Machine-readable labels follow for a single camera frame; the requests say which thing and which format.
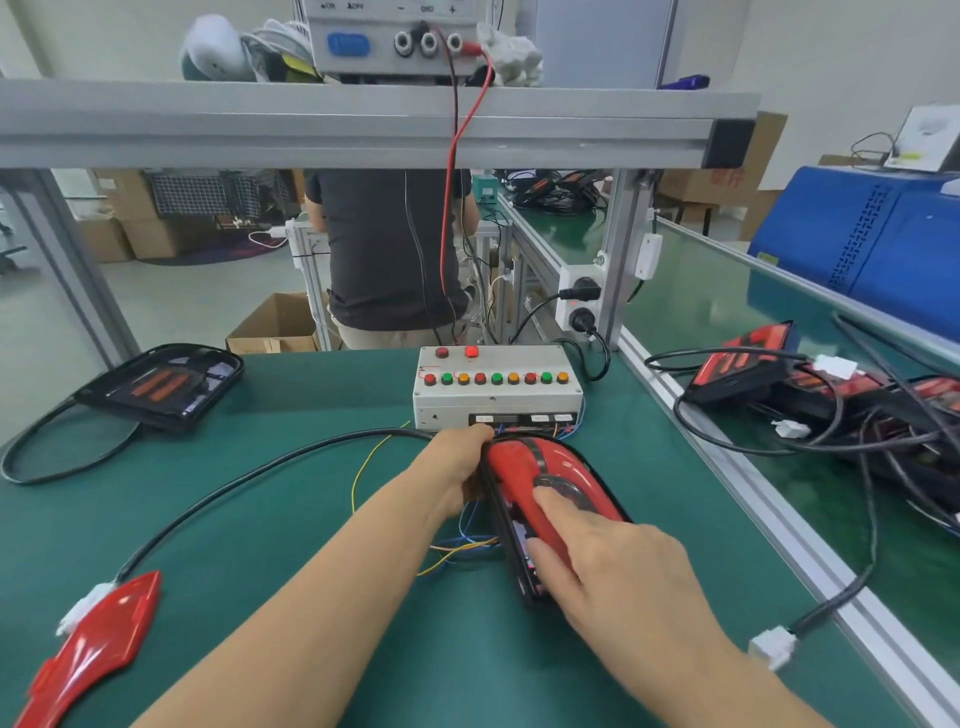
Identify aluminium frame post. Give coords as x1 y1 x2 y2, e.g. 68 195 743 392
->
0 168 141 370
594 168 655 352

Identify person's right forearm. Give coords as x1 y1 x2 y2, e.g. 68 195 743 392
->
618 628 835 728

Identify white power socket strip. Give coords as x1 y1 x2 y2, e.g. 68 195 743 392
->
554 261 609 336

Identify white device box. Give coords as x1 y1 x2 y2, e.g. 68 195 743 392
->
883 103 960 174

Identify person's left hand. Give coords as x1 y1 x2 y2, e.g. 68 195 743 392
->
405 423 496 528

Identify pile of tail lights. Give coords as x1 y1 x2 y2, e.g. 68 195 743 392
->
686 321 960 537

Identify white plug connector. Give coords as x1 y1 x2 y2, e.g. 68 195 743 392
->
747 625 797 673

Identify black connector cable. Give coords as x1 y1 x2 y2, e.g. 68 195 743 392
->
789 420 880 640

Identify black looped cable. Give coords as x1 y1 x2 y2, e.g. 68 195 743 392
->
0 396 145 487

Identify coloured thin wires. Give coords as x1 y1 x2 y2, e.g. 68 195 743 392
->
351 421 582 579

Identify black tail light housing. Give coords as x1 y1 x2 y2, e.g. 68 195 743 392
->
72 342 246 437

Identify stack of cardboard boxes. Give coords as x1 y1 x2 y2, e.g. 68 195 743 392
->
71 168 181 265

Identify person's right hand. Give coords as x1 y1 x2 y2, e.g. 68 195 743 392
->
522 487 744 670

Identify blue machine housing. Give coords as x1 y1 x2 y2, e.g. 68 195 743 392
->
747 165 960 348

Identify black power lead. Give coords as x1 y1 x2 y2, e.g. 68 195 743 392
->
403 22 460 348

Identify red tail light assembly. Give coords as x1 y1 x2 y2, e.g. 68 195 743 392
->
478 432 633 609

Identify grey bench power supply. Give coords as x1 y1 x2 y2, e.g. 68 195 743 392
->
291 0 498 82

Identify aluminium shelf beam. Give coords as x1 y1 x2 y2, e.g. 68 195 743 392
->
0 78 763 173

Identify white test control box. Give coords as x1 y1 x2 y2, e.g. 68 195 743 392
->
411 344 585 438

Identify red power lead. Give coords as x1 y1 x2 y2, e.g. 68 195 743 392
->
438 40 497 300

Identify open cardboard box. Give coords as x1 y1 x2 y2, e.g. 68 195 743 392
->
224 291 333 355

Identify black tail light cable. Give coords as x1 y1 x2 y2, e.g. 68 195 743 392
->
112 427 440 586

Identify white work gloves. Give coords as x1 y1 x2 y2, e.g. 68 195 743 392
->
475 21 546 88

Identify person's left forearm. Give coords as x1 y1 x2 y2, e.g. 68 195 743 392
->
131 480 451 728

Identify white round helmet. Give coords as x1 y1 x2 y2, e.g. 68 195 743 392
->
179 14 254 83

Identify white cable connector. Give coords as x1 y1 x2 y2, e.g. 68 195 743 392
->
55 581 121 638

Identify red plastic lens cover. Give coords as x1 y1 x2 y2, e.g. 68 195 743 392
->
13 570 163 728

